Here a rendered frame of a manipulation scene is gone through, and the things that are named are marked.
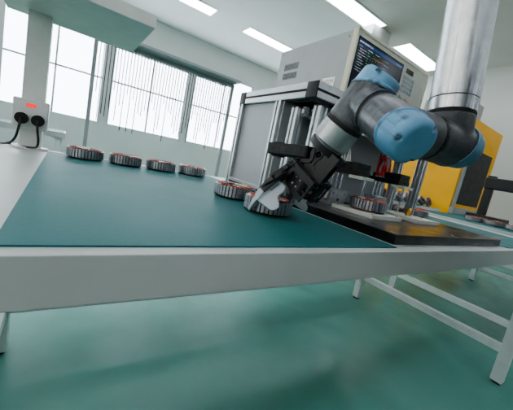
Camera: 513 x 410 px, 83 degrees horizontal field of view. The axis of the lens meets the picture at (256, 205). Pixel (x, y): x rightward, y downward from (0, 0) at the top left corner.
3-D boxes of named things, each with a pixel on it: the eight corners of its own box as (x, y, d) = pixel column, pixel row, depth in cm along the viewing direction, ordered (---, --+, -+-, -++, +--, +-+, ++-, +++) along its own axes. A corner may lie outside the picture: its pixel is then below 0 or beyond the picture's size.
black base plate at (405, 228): (498, 246, 97) (501, 239, 97) (392, 244, 61) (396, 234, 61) (376, 211, 135) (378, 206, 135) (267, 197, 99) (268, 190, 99)
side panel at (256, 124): (267, 197, 101) (287, 102, 96) (260, 196, 99) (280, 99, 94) (230, 183, 123) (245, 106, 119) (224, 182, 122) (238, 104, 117)
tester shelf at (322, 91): (431, 145, 119) (435, 134, 119) (315, 96, 81) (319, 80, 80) (347, 140, 155) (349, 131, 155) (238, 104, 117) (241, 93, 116)
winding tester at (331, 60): (414, 128, 115) (429, 74, 112) (343, 95, 90) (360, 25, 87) (339, 126, 147) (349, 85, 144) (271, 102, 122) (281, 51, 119)
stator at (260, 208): (299, 218, 68) (302, 202, 68) (268, 218, 60) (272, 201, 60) (265, 206, 76) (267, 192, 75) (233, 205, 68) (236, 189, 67)
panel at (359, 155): (379, 207, 135) (396, 142, 131) (266, 190, 98) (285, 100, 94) (377, 206, 136) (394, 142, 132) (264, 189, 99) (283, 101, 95)
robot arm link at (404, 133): (467, 131, 42) (419, 102, 50) (414, 111, 38) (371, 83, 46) (431, 174, 47) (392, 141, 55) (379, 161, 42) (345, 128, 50)
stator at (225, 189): (240, 202, 74) (243, 188, 73) (205, 192, 78) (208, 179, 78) (259, 201, 84) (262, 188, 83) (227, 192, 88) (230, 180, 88)
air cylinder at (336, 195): (343, 206, 102) (347, 190, 101) (328, 203, 97) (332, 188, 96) (332, 202, 106) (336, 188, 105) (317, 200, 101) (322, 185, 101)
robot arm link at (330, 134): (320, 110, 55) (340, 120, 61) (305, 130, 57) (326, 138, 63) (346, 133, 51) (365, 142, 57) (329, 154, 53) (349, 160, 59)
